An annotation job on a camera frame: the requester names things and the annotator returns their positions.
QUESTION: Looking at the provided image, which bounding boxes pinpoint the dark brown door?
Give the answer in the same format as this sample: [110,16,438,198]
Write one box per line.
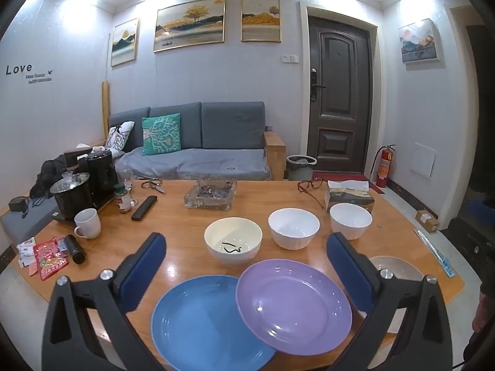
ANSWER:
[307,15,374,174]

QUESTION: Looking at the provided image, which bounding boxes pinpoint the red doormat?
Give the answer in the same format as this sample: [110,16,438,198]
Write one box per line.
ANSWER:
[311,171,385,194]

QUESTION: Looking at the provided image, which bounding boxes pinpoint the black backpack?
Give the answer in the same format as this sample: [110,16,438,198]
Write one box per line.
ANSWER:
[30,155,80,198]

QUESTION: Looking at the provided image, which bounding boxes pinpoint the grey shallow plate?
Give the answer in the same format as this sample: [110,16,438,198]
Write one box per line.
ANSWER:
[367,255,425,282]

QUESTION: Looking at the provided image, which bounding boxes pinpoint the purple plate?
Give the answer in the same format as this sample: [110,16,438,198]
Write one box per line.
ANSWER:
[235,259,353,356]

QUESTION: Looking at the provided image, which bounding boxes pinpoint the grey sofa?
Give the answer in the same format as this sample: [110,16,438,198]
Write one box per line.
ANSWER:
[106,101,287,181]

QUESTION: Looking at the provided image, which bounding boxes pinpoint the glass ashtray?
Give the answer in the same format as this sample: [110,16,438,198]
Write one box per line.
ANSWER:
[183,178,237,211]

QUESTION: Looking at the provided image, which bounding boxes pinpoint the grey trash bin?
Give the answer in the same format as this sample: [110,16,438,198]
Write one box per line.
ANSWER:
[286,155,318,181]

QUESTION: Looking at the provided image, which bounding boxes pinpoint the black canister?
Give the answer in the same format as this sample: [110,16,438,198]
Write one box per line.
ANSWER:
[86,151,118,198]

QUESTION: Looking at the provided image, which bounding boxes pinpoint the cream bowl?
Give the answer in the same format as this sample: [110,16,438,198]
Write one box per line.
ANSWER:
[204,217,263,267]

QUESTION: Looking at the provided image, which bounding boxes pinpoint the white ribbed bowl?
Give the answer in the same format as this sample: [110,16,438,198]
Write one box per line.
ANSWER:
[329,203,372,240]

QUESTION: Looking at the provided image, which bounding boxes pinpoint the framed golden hills painting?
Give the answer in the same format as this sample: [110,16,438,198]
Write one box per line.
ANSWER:
[241,0,281,42]

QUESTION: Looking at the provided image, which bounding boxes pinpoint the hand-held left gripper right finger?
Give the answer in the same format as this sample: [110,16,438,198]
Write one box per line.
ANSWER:
[326,232,453,371]

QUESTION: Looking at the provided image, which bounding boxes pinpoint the black remote control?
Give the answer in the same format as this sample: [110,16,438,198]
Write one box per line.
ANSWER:
[131,195,158,222]

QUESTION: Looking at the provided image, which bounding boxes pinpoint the wooden pole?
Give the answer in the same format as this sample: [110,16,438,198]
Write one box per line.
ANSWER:
[101,81,111,140]

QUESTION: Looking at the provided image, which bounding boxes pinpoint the frameless mountain canvas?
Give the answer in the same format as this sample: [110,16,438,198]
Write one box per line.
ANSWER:
[398,18,443,64]

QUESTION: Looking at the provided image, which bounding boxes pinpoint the white mug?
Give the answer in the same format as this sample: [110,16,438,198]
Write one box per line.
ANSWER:
[74,208,102,239]

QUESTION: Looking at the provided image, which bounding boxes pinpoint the wine glass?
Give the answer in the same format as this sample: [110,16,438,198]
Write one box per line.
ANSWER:
[116,168,139,207]

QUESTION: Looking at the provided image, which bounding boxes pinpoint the black flashlight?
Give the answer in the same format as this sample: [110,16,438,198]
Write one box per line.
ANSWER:
[64,234,86,265]

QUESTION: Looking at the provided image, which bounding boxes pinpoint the white smooth bowl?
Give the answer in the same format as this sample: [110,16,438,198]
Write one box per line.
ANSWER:
[268,208,321,250]

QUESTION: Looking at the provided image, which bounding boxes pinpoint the black and gold tissue pack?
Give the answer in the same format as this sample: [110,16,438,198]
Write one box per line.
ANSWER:
[324,180,376,214]

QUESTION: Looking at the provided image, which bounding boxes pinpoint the small white packet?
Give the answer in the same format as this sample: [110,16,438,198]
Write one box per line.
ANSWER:
[17,240,36,267]

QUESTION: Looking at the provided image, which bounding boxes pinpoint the brown eyeglasses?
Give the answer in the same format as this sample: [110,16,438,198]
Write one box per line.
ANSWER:
[297,178,326,209]

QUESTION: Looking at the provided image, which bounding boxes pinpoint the wide framed tree painting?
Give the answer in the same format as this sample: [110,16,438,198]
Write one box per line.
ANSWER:
[153,0,226,53]

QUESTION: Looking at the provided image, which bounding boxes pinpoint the black wall lettering sticker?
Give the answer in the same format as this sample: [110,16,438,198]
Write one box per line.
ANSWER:
[5,64,55,84]

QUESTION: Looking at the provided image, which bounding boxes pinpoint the white wall panel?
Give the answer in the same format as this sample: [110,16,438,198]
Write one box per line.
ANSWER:
[410,143,437,179]

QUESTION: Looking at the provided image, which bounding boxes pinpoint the black kettle with glass lid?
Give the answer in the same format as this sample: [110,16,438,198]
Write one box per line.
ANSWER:
[49,172,93,219]

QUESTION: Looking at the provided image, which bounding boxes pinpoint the brown tissue box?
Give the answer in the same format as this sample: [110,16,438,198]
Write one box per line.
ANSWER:
[64,145,93,171]

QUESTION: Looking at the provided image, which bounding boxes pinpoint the dark eyeglasses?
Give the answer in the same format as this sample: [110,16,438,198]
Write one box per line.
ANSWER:
[141,178,166,194]

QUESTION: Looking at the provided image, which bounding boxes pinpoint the packaged toothbrush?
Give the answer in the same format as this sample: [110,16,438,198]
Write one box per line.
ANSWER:
[415,229,457,278]

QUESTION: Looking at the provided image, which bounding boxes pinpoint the teal patterned cushion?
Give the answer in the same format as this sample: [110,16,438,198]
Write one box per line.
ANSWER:
[141,113,182,156]

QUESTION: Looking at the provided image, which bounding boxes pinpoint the red fire extinguisher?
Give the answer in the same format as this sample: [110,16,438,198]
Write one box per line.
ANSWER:
[370,145,397,188]

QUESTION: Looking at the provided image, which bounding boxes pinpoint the red snack packet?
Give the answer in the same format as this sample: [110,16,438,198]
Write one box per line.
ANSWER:
[32,240,66,267]
[38,257,70,281]

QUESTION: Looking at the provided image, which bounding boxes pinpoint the small framed landscape painting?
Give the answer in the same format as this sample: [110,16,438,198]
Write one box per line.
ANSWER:
[110,18,140,67]

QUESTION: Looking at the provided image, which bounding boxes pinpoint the small cardboard box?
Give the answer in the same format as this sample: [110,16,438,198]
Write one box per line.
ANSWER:
[415,209,440,232]

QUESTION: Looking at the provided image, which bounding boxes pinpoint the blue plate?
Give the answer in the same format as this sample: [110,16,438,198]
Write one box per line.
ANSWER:
[151,275,277,371]

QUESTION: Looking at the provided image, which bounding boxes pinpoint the door handle lock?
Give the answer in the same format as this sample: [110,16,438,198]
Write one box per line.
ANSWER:
[310,68,326,102]

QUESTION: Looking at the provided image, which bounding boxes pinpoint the small seasoning jar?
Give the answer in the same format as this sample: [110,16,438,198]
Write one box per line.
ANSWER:
[114,185,132,214]

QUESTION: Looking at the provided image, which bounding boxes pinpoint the white patterned cushion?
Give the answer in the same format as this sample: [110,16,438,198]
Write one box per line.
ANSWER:
[104,121,136,151]

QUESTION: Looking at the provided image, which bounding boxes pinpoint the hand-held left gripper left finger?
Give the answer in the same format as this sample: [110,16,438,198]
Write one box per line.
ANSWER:
[42,232,168,371]

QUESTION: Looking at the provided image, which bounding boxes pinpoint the grey seat cushion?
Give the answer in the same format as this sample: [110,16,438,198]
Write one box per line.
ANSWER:
[0,197,58,244]

